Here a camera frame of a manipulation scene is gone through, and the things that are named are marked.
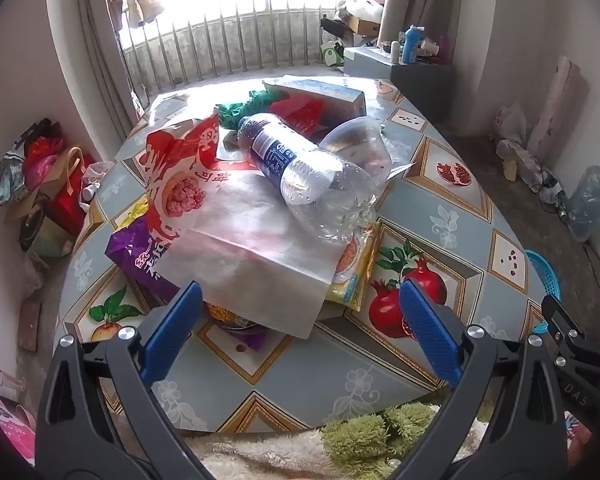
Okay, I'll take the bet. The grey striped curtain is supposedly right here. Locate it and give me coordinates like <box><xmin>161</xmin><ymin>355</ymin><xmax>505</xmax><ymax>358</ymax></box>
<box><xmin>45</xmin><ymin>0</ymin><xmax>136</xmax><ymax>141</ymax></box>

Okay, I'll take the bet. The clear plastic bottle blue label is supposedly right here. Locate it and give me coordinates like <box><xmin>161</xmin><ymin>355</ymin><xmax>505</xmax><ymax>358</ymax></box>
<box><xmin>237</xmin><ymin>112</ymin><xmax>381</xmax><ymax>241</ymax></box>

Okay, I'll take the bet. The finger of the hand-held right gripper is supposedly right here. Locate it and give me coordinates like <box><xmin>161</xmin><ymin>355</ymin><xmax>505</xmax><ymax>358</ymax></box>
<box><xmin>541</xmin><ymin>294</ymin><xmax>588</xmax><ymax>357</ymax></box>

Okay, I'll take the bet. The pink printed bag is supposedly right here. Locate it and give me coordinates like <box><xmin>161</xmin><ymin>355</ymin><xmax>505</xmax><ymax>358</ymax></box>
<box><xmin>0</xmin><ymin>387</ymin><xmax>37</xmax><ymax>466</ymax></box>

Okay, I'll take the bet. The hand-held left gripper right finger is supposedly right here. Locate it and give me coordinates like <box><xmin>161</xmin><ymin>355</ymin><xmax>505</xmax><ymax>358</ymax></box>
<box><xmin>385</xmin><ymin>280</ymin><xmax>568</xmax><ymax>480</ymax></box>

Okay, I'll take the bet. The cardboard box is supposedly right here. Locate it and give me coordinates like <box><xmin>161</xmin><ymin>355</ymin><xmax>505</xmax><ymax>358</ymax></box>
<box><xmin>347</xmin><ymin>12</ymin><xmax>386</xmax><ymax>36</ymax></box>

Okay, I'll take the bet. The pink white leaning board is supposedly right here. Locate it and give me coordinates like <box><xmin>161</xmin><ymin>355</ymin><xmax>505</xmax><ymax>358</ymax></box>
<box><xmin>527</xmin><ymin>56</ymin><xmax>588</xmax><ymax>161</ymax></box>

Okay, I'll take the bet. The white green bag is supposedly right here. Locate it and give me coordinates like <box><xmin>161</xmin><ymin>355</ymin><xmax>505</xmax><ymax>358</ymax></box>
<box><xmin>321</xmin><ymin>40</ymin><xmax>346</xmax><ymax>67</ymax></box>

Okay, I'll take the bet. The yellow snack packet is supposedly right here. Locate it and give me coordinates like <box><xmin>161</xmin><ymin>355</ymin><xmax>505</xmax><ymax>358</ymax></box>
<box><xmin>325</xmin><ymin>222</ymin><xmax>381</xmax><ymax>308</ymax></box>

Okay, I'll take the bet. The large water jug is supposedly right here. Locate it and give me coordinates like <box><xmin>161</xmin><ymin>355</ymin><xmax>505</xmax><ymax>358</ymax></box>
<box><xmin>565</xmin><ymin>162</ymin><xmax>600</xmax><ymax>243</ymax></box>

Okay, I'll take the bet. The blue medicine box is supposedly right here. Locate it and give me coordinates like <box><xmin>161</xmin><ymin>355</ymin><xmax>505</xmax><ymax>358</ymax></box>
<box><xmin>262</xmin><ymin>75</ymin><xmax>368</xmax><ymax>121</ymax></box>

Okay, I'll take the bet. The white plastic bag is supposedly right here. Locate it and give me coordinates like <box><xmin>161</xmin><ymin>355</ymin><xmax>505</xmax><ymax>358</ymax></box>
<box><xmin>495</xmin><ymin>102</ymin><xmax>528</xmax><ymax>136</ymax></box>

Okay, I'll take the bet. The wooden block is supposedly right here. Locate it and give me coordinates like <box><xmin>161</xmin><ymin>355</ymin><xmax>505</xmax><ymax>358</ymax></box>
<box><xmin>17</xmin><ymin>300</ymin><xmax>43</xmax><ymax>353</ymax></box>

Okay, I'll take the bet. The red plastic packet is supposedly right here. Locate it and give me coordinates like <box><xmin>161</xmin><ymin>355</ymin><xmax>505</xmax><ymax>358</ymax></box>
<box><xmin>270</xmin><ymin>97</ymin><xmax>326</xmax><ymax>136</ymax></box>

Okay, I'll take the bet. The blue plastic basket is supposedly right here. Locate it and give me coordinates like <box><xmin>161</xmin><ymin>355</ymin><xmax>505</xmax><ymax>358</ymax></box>
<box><xmin>524</xmin><ymin>249</ymin><xmax>563</xmax><ymax>333</ymax></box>

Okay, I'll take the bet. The purple snack packet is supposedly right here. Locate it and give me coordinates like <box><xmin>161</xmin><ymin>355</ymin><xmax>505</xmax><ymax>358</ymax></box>
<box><xmin>105</xmin><ymin>217</ymin><xmax>271</xmax><ymax>351</ymax></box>

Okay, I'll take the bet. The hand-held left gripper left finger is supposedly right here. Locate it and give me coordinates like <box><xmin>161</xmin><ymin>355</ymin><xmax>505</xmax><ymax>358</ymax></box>
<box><xmin>36</xmin><ymin>280</ymin><xmax>216</xmax><ymax>480</ymax></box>

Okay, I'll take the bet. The pile of colourful bags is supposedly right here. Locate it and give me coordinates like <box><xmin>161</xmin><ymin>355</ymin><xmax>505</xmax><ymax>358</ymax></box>
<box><xmin>0</xmin><ymin>119</ymin><xmax>98</xmax><ymax>261</ymax></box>

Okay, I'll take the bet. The metal window railing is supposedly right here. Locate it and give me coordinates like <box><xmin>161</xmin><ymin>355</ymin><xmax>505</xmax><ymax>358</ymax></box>
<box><xmin>120</xmin><ymin>0</ymin><xmax>331</xmax><ymax>96</ymax></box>

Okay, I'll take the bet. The clear flower print plastic bag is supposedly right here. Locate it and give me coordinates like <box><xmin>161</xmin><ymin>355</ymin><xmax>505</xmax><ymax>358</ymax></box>
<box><xmin>365</xmin><ymin>105</ymin><xmax>423</xmax><ymax>176</ymax></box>

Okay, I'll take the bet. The grey cabinet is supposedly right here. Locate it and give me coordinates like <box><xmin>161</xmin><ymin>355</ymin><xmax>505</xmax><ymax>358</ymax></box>
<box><xmin>342</xmin><ymin>46</ymin><xmax>456</xmax><ymax>123</ymax></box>

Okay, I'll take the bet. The white paper sheet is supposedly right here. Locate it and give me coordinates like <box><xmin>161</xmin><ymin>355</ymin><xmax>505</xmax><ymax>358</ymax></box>
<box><xmin>157</xmin><ymin>170</ymin><xmax>348</xmax><ymax>341</ymax></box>

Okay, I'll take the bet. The red white snack bag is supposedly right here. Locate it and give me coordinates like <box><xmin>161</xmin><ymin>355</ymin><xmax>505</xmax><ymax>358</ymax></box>
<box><xmin>142</xmin><ymin>112</ymin><xmax>253</xmax><ymax>261</ymax></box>

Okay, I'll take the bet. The green cream fuzzy cloth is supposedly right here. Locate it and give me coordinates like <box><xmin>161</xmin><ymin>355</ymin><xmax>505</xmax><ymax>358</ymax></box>
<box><xmin>182</xmin><ymin>402</ymin><xmax>481</xmax><ymax>480</ymax></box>

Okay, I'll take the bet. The clear plastic cup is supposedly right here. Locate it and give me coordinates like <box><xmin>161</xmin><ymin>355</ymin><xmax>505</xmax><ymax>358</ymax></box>
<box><xmin>320</xmin><ymin>116</ymin><xmax>406</xmax><ymax>186</ymax></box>

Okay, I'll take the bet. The green plastic bag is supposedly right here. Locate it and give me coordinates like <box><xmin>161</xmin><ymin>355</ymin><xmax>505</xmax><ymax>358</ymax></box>
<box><xmin>216</xmin><ymin>89</ymin><xmax>287</xmax><ymax>128</ymax></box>

